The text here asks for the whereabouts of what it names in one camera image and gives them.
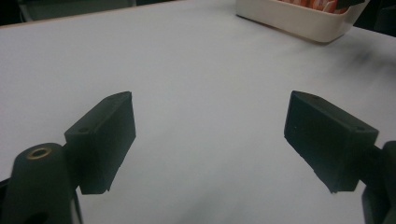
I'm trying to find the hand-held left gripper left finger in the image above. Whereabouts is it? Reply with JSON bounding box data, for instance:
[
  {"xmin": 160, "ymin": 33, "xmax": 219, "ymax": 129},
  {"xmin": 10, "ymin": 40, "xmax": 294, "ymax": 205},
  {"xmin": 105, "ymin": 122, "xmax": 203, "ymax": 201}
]
[{"xmin": 64, "ymin": 91, "xmax": 137, "ymax": 196}]

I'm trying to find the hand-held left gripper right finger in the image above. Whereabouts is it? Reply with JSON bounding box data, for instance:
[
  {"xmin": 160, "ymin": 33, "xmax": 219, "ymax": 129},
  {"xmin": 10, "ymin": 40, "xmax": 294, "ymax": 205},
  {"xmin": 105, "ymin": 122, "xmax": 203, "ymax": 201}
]
[{"xmin": 283, "ymin": 90, "xmax": 380, "ymax": 194}]

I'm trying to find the white plastic container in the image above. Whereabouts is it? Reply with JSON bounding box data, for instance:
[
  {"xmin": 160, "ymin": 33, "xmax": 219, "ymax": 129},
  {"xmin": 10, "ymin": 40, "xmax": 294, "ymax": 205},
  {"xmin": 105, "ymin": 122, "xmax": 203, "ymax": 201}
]
[{"xmin": 235, "ymin": 0, "xmax": 372, "ymax": 44}]

